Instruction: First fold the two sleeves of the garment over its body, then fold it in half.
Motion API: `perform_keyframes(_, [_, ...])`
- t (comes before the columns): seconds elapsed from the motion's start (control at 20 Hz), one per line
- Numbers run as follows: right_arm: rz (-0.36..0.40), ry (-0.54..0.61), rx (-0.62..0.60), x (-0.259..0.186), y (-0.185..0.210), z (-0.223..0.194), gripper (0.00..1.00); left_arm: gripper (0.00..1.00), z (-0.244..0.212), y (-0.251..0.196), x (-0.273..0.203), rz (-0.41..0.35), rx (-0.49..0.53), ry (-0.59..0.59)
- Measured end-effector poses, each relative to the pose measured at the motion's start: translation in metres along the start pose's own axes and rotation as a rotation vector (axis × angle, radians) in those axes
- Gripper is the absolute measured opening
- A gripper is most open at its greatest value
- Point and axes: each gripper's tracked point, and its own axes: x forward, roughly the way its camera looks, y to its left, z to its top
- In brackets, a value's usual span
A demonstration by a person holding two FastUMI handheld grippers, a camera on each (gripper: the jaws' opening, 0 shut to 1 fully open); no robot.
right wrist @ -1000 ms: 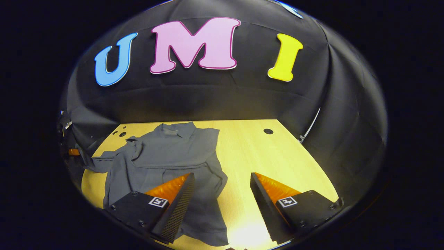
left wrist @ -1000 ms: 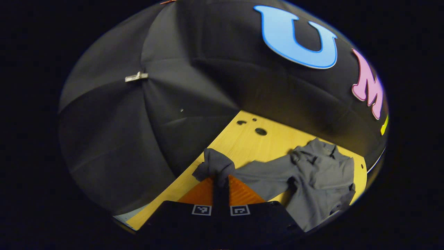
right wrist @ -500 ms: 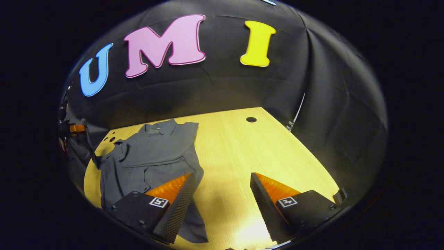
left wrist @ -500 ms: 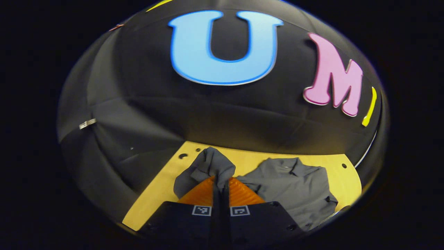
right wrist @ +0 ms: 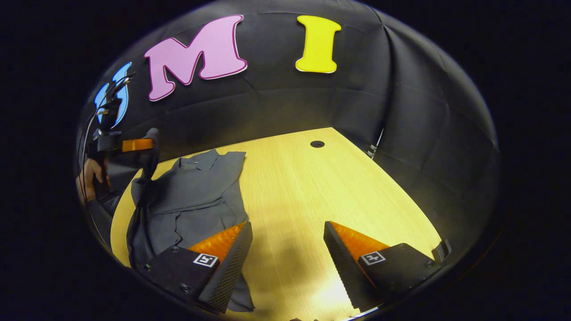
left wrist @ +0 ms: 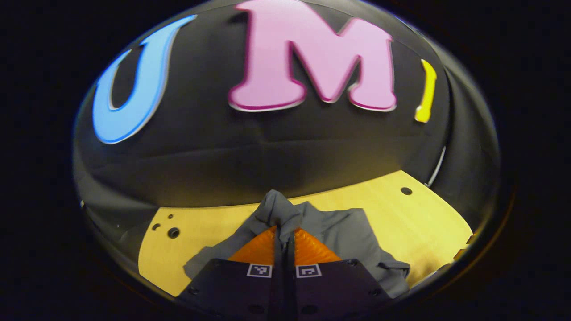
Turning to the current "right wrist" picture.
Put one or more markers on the black backdrop cloth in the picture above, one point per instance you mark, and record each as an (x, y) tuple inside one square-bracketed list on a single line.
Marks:
[(312, 102)]

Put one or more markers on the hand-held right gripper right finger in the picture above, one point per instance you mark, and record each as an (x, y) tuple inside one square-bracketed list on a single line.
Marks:
[(343, 267)]

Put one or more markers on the grey collared shirt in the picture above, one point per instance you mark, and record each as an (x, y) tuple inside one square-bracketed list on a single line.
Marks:
[(196, 191)]

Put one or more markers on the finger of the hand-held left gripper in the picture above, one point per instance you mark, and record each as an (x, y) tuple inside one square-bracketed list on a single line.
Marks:
[(138, 145)]

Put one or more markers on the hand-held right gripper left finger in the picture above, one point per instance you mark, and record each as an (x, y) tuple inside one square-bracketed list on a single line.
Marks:
[(232, 267)]

